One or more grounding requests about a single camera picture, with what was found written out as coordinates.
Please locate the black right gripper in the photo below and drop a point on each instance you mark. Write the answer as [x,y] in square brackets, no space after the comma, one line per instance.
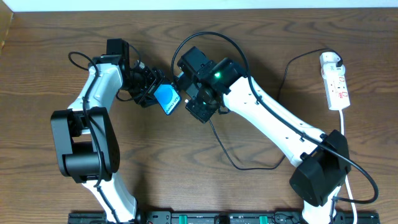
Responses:
[193,91]

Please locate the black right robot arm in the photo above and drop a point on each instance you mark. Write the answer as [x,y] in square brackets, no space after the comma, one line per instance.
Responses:
[320,159]

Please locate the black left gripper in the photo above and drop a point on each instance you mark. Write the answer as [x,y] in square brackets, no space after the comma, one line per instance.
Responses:
[152,86]

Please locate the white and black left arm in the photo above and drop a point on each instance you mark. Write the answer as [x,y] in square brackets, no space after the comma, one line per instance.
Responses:
[86,146]

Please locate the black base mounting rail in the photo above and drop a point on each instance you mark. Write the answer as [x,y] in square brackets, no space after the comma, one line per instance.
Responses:
[163,217]

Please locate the white power strip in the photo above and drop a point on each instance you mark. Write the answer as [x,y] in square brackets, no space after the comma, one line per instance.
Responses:
[335,86]

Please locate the blue screen Galaxy smartphone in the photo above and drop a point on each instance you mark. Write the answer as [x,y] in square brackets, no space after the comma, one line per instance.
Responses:
[167,97]

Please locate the white USB charger plug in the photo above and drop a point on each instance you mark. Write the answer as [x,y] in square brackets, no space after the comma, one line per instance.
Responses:
[331,57]

